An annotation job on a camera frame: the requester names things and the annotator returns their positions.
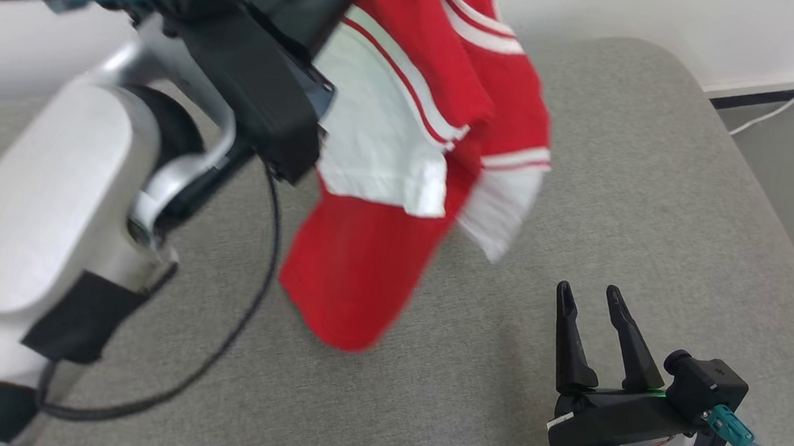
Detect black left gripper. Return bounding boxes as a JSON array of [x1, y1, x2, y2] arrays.
[[155, 0, 376, 193]]

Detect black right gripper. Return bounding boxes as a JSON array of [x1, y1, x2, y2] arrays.
[[543, 280, 722, 446]]

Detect red shirt with white stripes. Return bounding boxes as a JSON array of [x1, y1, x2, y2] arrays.
[[218, 0, 567, 369]]

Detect black baseboard strip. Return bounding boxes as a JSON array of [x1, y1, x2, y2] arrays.
[[709, 67, 794, 116]]

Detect teal right camera cable connector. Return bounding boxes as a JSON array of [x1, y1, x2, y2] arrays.
[[702, 404, 773, 446]]

